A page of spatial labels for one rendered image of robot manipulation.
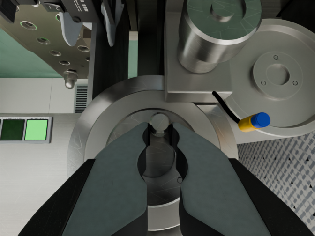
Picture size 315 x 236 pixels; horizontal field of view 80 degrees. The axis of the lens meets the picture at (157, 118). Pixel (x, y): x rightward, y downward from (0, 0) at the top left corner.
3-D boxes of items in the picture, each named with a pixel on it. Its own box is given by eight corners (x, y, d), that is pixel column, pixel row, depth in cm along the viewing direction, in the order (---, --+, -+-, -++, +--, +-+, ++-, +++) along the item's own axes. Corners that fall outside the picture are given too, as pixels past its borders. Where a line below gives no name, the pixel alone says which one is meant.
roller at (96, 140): (246, 135, 16) (175, 262, 14) (189, 147, 42) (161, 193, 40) (135, 66, 17) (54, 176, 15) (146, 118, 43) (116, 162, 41)
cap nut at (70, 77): (75, 70, 50) (73, 86, 49) (80, 76, 54) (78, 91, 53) (61, 70, 50) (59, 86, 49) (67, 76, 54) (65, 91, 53)
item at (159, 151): (91, 195, 14) (117, 98, 15) (99, 190, 16) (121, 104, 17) (193, 218, 14) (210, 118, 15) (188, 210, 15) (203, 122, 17)
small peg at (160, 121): (165, 137, 12) (145, 127, 12) (162, 140, 15) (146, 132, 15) (175, 117, 12) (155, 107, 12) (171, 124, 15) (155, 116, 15)
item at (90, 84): (101, -51, 21) (91, 107, 18) (128, 55, 44) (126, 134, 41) (97, -51, 21) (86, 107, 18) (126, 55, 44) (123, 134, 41)
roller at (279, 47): (330, 18, 19) (354, 136, 17) (229, 95, 44) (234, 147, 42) (212, 17, 19) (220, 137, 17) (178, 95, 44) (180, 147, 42)
